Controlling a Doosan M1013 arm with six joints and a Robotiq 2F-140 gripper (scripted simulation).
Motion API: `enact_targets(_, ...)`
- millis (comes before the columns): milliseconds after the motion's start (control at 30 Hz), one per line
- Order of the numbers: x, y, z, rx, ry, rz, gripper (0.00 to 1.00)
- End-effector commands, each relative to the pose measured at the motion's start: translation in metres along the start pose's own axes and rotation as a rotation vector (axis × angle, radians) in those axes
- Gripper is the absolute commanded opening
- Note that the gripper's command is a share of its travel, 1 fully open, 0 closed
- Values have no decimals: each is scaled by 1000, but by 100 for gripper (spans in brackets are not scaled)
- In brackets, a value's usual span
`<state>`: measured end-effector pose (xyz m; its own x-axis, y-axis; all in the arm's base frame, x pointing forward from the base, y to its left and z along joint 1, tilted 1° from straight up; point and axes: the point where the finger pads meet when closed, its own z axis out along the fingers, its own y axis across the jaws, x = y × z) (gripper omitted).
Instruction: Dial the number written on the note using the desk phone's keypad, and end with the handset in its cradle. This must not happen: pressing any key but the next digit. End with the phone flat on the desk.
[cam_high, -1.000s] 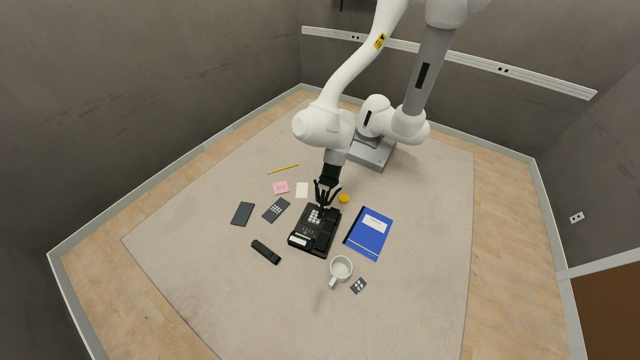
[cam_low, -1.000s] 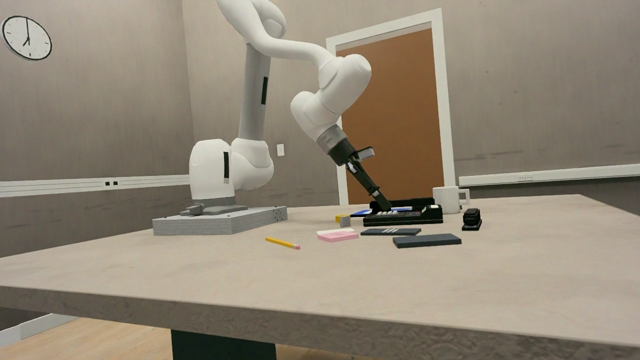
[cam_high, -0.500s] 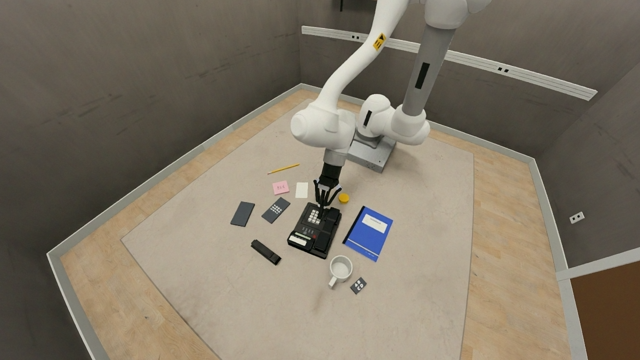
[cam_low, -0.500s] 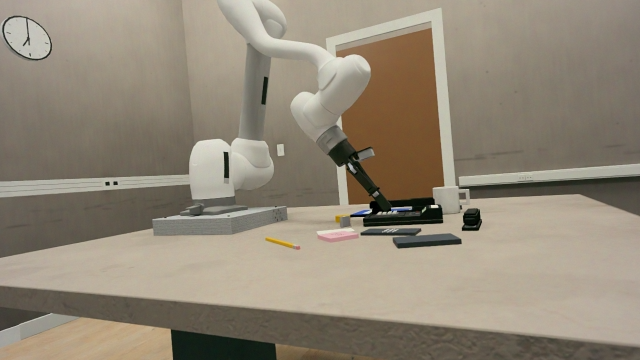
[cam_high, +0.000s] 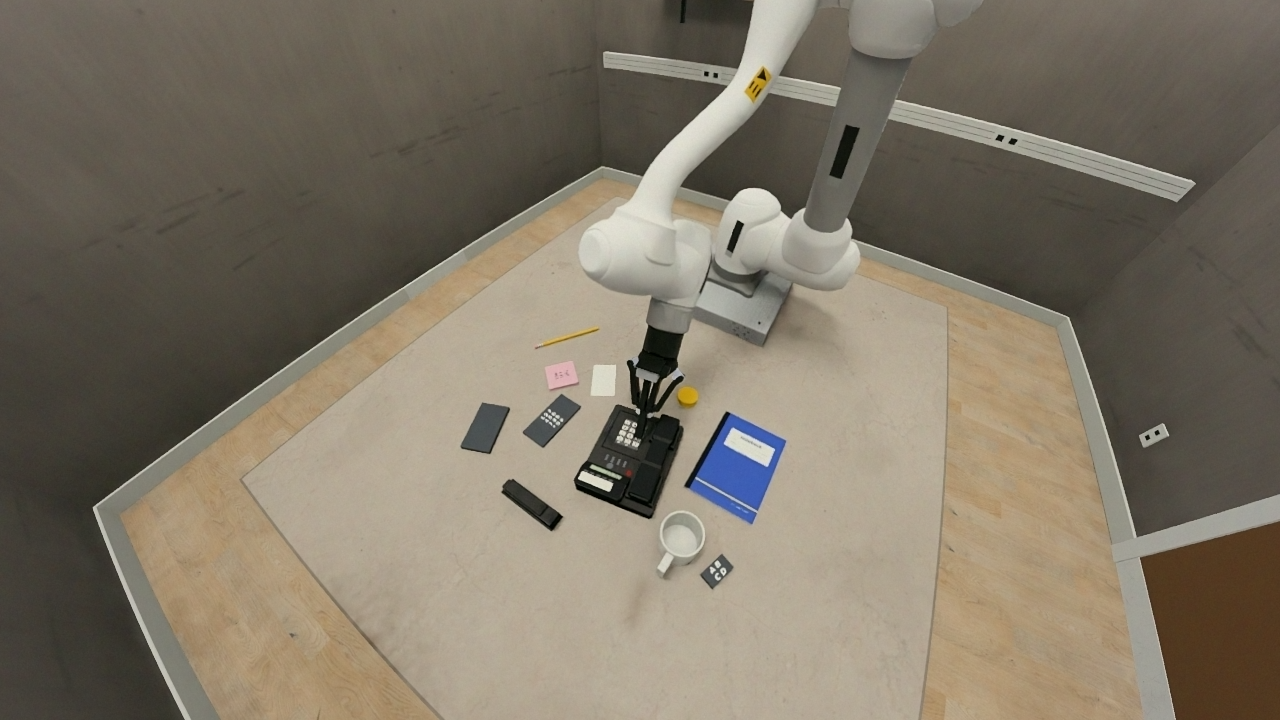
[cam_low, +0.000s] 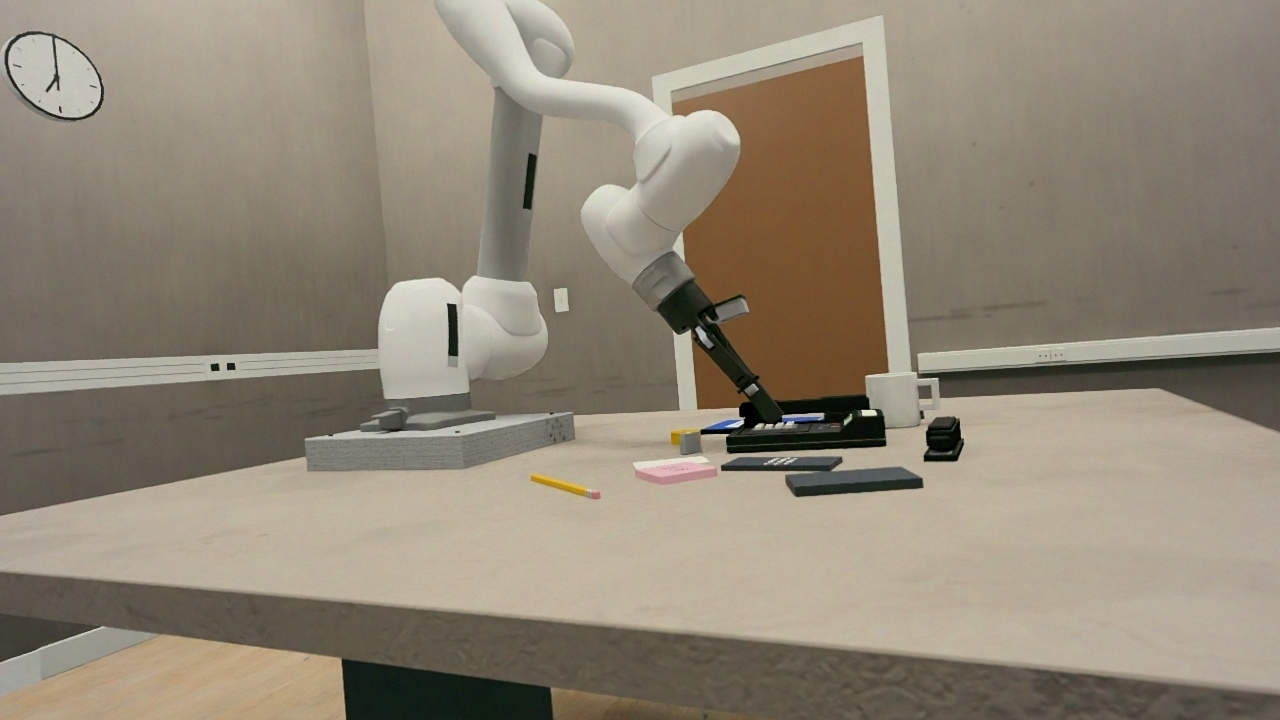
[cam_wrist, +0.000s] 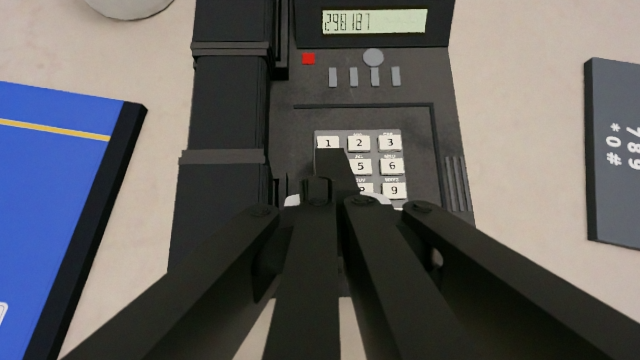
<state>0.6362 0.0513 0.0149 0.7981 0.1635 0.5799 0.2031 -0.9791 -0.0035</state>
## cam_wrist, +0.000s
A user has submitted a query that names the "blue notebook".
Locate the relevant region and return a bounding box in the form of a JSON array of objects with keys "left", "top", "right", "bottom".
[{"left": 0, "top": 81, "right": 148, "bottom": 360}]

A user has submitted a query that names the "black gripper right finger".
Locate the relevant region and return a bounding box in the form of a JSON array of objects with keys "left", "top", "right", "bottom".
[{"left": 329, "top": 148, "right": 640, "bottom": 360}]

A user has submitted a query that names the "grey mug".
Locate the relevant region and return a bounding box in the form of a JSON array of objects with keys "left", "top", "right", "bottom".
[{"left": 85, "top": 0, "right": 172, "bottom": 20}]

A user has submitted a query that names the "black telephone handset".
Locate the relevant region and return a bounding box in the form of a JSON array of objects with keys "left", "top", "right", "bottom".
[{"left": 167, "top": 0, "right": 281, "bottom": 272}]

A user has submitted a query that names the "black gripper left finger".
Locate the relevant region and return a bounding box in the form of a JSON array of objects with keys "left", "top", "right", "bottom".
[{"left": 59, "top": 148, "right": 341, "bottom": 360}]

